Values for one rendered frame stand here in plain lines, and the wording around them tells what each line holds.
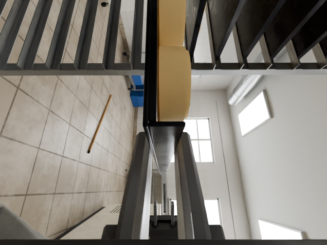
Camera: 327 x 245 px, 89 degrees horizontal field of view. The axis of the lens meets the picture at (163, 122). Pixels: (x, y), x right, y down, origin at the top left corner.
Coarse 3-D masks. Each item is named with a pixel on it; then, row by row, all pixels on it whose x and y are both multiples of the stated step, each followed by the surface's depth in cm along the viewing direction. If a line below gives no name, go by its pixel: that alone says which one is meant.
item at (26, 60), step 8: (40, 0) 63; (48, 0) 66; (40, 8) 63; (48, 8) 64; (40, 16) 63; (48, 16) 63; (32, 24) 59; (40, 24) 62; (32, 32) 59; (40, 32) 60; (32, 40) 59; (40, 40) 59; (24, 48) 56; (32, 48) 58; (24, 56) 55; (32, 56) 57; (16, 64) 53; (24, 64) 55; (32, 64) 56
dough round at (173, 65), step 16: (160, 48) 10; (176, 48) 10; (160, 64) 9; (176, 64) 9; (160, 80) 9; (176, 80) 9; (160, 96) 9; (176, 96) 9; (160, 112) 10; (176, 112) 10
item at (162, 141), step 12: (156, 0) 8; (156, 12) 8; (156, 24) 7; (156, 36) 7; (156, 48) 7; (156, 60) 7; (156, 72) 6; (144, 84) 6; (156, 84) 6; (144, 96) 6; (156, 96) 6; (144, 108) 6; (156, 108) 6; (144, 120) 6; (156, 120) 6; (156, 132) 6; (168, 132) 6; (180, 132) 6; (156, 144) 8; (168, 144) 8; (156, 156) 12; (168, 156) 12
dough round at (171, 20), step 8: (160, 0) 11; (168, 0) 11; (176, 0) 11; (184, 0) 11; (160, 8) 11; (168, 8) 11; (176, 8) 11; (184, 8) 11; (160, 16) 11; (168, 16) 11; (176, 16) 11; (184, 16) 11; (160, 24) 11; (168, 24) 11; (176, 24) 11; (184, 24) 11; (160, 32) 11; (168, 32) 11; (176, 32) 12; (184, 32) 12; (160, 40) 12; (168, 40) 12; (176, 40) 12
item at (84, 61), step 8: (88, 0) 63; (96, 0) 66; (88, 8) 63; (96, 8) 65; (88, 16) 63; (88, 24) 62; (80, 32) 57; (88, 32) 61; (80, 40) 57; (88, 40) 59; (80, 48) 57; (88, 48) 58; (80, 56) 57; (88, 56) 57; (80, 64) 56
